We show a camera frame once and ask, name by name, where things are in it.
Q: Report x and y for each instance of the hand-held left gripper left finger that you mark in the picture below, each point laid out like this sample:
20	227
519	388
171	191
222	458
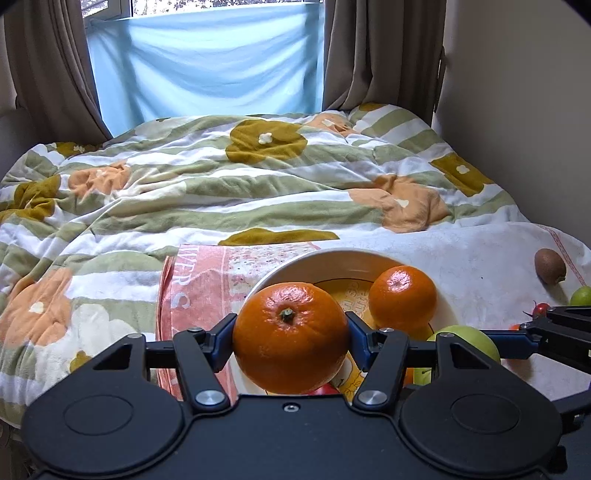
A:
224	333

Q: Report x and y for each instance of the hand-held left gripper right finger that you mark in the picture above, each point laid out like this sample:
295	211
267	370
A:
358	338

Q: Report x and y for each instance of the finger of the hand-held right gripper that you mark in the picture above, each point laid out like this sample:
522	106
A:
577	406
512	346

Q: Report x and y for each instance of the green apple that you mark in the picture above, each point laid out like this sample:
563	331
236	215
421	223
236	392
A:
581	296
461	334

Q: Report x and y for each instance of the large orange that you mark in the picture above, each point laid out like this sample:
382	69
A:
291	341
402	297

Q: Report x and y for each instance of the round red tomato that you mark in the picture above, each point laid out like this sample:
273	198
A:
323	390

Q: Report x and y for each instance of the white bowl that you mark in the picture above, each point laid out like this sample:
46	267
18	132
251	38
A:
332	266

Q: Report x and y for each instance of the red cherry tomato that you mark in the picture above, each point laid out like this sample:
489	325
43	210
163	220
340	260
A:
541	310

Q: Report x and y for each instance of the pink printed towel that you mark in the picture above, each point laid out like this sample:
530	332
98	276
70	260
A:
198	286

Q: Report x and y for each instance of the brown kiwi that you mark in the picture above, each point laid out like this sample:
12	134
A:
549	265

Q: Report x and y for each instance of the white cloth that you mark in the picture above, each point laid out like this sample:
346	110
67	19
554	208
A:
485	258

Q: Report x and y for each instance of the floral striped duvet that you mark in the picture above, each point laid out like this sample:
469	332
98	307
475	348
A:
184	194

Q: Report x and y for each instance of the light blue window cloth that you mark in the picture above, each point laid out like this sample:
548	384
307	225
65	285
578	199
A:
207	64

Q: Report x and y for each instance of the brown curtain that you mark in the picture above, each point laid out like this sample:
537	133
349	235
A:
378	50
51	60

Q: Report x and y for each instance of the window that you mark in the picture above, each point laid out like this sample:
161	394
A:
207	4

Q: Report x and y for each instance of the grey bed frame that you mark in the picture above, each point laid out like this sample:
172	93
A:
9	143

